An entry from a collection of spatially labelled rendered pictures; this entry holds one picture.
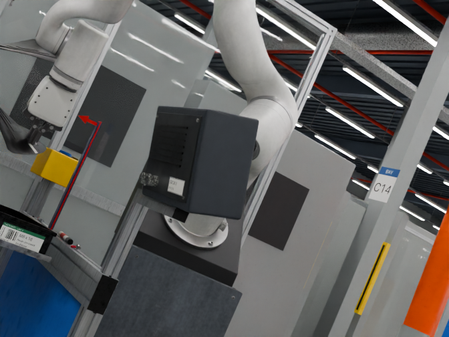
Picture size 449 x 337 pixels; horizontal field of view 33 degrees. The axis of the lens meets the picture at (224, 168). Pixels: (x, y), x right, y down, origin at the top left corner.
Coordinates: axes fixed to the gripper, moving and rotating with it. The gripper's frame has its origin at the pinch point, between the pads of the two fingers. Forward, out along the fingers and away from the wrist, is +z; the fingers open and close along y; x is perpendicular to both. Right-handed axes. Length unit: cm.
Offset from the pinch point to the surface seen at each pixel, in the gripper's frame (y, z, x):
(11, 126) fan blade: 6.1, 0.0, 0.5
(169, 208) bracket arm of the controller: -18, -14, 56
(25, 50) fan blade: 8.6, -14.4, -22.0
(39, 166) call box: -13.8, 18.0, -36.5
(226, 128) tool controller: -16, -34, 63
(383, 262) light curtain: -423, 71, -377
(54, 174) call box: -17.6, 16.7, -31.0
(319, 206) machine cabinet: -306, 45, -342
